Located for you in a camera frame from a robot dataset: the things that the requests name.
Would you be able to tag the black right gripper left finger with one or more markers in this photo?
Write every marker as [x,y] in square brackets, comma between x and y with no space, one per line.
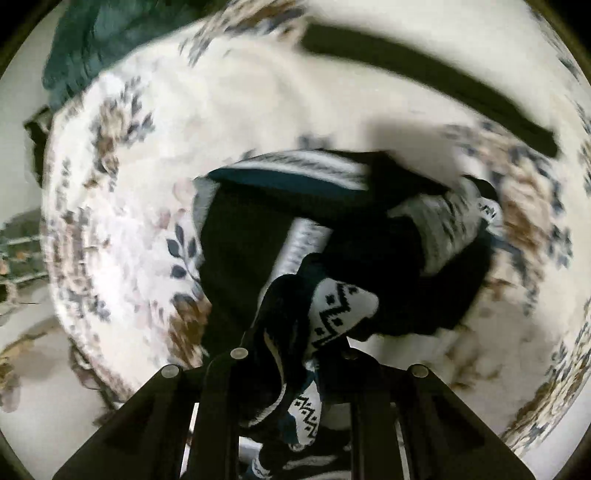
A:
[182,424]

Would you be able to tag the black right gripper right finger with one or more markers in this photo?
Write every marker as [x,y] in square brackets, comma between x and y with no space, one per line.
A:
[408,424]

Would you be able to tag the black grey white striped sweater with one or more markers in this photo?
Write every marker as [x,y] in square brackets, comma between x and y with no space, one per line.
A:
[299,253]

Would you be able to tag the white floral bed blanket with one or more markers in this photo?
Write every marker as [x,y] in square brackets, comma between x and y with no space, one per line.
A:
[122,153]

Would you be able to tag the folded black garment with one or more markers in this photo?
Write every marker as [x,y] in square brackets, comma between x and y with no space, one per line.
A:
[394,57]

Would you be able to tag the dark teal plush blanket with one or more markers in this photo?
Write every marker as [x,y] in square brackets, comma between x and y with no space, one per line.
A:
[92,35]

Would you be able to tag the green wire rack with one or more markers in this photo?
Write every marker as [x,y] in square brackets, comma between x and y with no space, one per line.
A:
[21,253]

